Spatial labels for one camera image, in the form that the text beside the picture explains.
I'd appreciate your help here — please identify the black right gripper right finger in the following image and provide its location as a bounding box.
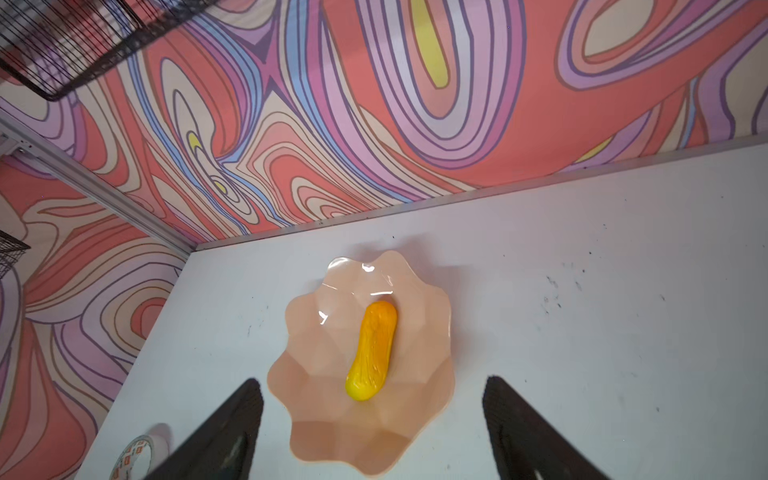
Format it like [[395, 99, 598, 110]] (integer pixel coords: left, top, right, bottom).
[[482, 376, 606, 479]]

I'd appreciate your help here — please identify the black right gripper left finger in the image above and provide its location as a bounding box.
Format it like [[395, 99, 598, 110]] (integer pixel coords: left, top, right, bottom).
[[148, 378, 264, 480]]

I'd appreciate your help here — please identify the peach scalloped fruit bowl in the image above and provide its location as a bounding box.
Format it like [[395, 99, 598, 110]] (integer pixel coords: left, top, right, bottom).
[[267, 251, 455, 476]]

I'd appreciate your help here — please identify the printed tape roll on table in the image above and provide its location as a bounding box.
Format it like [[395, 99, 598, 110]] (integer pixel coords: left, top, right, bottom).
[[109, 435, 155, 480]]

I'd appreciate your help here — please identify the black wire basket back wall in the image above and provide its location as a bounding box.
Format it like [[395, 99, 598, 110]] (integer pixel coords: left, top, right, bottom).
[[1, 0, 215, 101]]

